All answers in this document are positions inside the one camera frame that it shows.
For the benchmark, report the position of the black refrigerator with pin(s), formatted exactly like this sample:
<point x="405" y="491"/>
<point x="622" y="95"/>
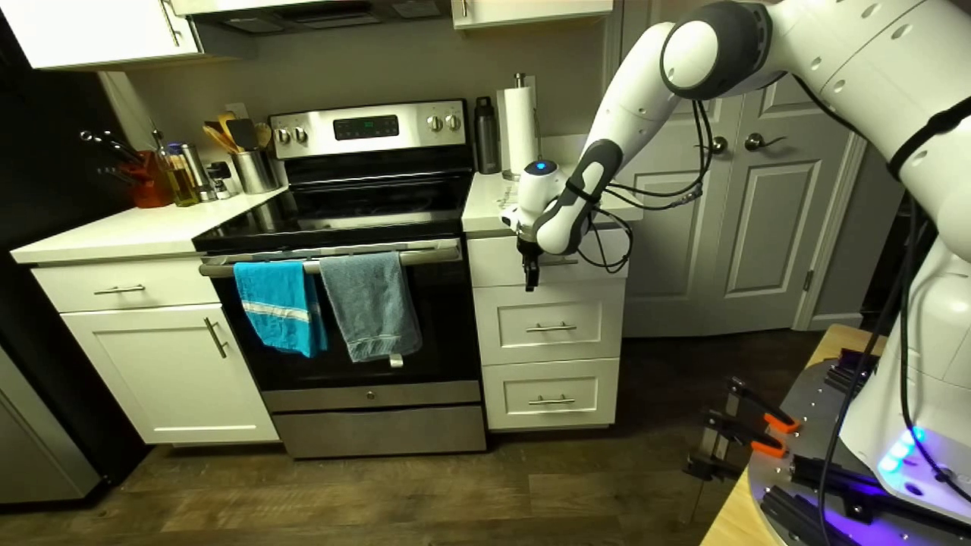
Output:
<point x="39" y="153"/>

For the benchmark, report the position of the wooden table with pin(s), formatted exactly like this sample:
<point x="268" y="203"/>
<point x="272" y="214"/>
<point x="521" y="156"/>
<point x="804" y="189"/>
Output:
<point x="733" y="520"/>

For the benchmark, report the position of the white panelled closet door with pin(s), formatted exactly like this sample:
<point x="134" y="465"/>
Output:
<point x="679" y="273"/>
<point x="798" y="233"/>

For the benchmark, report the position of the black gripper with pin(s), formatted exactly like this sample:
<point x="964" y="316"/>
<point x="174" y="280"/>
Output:
<point x="531" y="246"/>

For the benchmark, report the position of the utensil holder with utensils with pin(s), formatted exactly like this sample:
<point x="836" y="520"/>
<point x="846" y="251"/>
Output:
<point x="253" y="168"/>

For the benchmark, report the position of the over-range microwave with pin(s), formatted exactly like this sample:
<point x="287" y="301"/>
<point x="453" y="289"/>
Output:
<point x="305" y="15"/>

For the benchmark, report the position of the orange black bar clamp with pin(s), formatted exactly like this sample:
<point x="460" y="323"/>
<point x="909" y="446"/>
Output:
<point x="769" y="407"/>
<point x="739" y="437"/>

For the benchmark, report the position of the white base cabinet with door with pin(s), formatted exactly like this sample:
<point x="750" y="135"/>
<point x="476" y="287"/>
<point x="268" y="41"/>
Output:
<point x="122" y="233"/>

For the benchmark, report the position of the paper towel roll on holder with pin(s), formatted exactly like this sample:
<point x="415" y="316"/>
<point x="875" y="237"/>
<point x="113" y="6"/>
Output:
<point x="521" y="133"/>

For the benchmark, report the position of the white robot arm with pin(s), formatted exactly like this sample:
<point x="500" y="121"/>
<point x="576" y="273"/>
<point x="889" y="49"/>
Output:
<point x="859" y="49"/>

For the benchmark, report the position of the metal robot mounting plate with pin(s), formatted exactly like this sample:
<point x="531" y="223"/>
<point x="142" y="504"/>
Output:
<point x="807" y="405"/>

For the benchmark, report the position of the flat-front white cabinet drawer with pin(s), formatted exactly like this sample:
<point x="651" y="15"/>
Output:
<point x="497" y="263"/>

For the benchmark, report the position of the white wall cabinet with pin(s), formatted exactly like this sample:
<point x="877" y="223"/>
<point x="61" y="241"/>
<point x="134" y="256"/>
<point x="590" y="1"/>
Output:
<point x="534" y="9"/>
<point x="93" y="32"/>

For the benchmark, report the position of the grey-blue towel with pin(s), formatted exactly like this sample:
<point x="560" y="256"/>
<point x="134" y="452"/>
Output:
<point x="372" y="306"/>

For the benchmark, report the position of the white shaker cabinet door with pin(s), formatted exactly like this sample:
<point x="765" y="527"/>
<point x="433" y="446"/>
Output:
<point x="154" y="382"/>

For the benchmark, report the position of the bright blue striped towel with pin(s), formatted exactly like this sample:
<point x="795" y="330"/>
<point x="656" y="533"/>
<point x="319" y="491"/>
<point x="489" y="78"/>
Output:
<point x="278" y="306"/>

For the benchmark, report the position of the red container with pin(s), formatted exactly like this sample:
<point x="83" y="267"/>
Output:
<point x="154" y="183"/>

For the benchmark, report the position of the glass oil bottle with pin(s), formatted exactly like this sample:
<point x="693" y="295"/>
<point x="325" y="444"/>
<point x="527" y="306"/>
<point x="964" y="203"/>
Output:
<point x="187" y="177"/>

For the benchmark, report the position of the stainless steel electric stove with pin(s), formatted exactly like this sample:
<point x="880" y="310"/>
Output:
<point x="365" y="413"/>

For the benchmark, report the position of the wide flat-front white drawer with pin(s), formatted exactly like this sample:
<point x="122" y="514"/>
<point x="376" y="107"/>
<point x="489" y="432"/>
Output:
<point x="70" y="287"/>

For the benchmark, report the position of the black bottle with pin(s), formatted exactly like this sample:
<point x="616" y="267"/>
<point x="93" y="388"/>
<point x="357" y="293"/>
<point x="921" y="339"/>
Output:
<point x="485" y="137"/>

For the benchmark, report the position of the white drawer cabinet with countertop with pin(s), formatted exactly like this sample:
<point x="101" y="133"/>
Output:
<point x="473" y="216"/>

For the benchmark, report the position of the white recessed-panel drawer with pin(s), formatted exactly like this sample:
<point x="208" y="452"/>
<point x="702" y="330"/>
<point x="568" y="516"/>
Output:
<point x="592" y="396"/>
<point x="596" y="323"/>

